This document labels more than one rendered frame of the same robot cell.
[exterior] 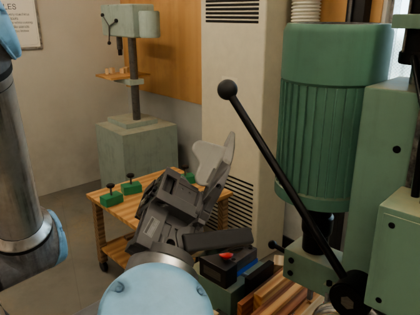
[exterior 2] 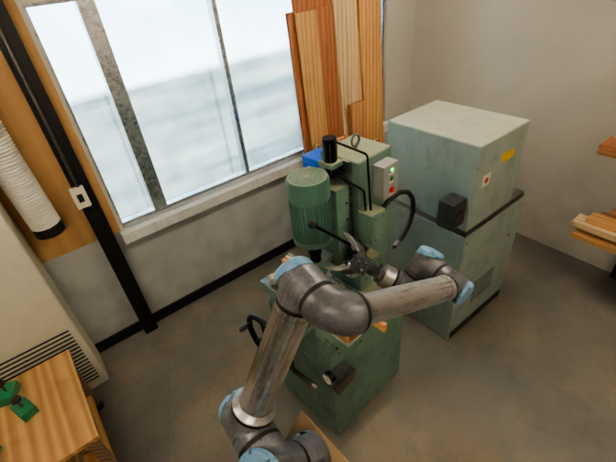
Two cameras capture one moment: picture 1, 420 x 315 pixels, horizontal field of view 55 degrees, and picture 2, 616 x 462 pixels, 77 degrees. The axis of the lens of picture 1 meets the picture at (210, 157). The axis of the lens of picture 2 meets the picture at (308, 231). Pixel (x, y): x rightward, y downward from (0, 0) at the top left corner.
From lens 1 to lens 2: 144 cm
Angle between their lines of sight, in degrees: 73
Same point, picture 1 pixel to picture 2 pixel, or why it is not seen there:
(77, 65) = not seen: outside the picture
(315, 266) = (324, 262)
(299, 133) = (323, 220)
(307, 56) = (323, 193)
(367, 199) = (342, 224)
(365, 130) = (338, 204)
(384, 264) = (375, 230)
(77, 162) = not seen: outside the picture
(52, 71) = not seen: outside the picture
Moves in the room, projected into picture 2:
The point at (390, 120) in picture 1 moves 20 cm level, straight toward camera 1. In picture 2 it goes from (343, 196) to (389, 205)
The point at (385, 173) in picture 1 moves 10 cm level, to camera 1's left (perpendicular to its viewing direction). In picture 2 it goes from (345, 212) to (345, 225)
